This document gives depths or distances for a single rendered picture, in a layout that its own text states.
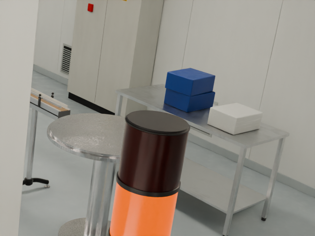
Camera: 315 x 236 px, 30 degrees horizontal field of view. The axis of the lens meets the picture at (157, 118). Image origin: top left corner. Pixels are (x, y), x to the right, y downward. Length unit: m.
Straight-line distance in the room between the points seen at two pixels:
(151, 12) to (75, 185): 2.64
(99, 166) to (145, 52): 3.18
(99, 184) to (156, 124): 4.21
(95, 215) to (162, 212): 4.31
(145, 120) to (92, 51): 7.51
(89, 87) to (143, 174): 7.63
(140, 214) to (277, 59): 6.18
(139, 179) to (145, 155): 0.02
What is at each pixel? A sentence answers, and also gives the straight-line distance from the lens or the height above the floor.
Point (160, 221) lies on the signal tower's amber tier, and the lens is 0.46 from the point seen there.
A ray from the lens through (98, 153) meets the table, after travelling 4.16.
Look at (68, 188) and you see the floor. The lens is 5.73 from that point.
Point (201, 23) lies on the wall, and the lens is 7.19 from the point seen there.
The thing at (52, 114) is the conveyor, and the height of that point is 0.88.
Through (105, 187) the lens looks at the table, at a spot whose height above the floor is 0.50.
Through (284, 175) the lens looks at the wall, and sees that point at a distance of 6.72.
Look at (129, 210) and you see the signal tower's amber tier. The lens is 0.45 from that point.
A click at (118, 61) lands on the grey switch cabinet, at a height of 0.79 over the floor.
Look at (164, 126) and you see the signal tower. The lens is 0.43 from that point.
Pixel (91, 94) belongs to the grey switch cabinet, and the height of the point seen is 0.20.
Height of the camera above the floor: 2.49
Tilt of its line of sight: 18 degrees down
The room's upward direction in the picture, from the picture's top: 9 degrees clockwise
